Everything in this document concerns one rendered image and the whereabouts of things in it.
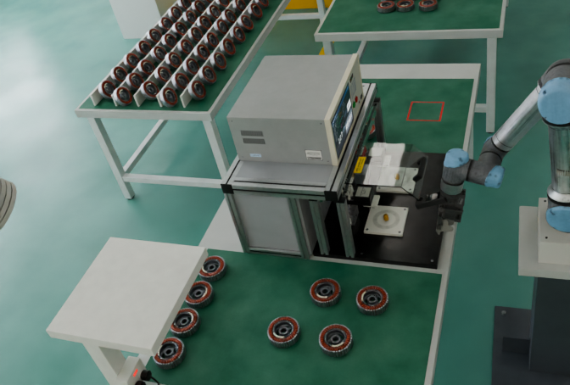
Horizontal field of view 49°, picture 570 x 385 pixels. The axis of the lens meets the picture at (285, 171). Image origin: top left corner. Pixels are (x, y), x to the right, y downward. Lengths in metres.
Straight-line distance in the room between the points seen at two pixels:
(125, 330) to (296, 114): 0.92
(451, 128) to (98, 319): 1.80
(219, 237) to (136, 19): 3.95
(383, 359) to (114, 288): 0.88
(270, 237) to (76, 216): 2.15
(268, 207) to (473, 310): 1.29
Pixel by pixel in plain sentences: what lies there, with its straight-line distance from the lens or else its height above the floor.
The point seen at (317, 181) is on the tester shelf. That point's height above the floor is 1.11.
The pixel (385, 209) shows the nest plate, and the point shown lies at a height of 0.78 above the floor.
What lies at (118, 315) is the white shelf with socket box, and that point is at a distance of 1.86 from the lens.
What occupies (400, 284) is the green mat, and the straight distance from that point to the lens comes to 2.30.
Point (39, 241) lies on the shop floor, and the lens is 4.31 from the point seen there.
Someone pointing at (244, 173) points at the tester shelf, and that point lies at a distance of 2.30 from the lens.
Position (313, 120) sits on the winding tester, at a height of 1.31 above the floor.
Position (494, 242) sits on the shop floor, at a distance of 3.46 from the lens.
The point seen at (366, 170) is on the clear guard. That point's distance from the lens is 2.27.
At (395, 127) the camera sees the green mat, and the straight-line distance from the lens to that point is 2.99.
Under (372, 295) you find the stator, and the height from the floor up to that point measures 0.78.
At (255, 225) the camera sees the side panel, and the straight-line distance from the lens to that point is 2.40.
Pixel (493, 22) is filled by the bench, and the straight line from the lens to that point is 3.81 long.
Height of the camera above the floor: 2.51
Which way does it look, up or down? 38 degrees down
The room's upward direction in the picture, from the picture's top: 14 degrees counter-clockwise
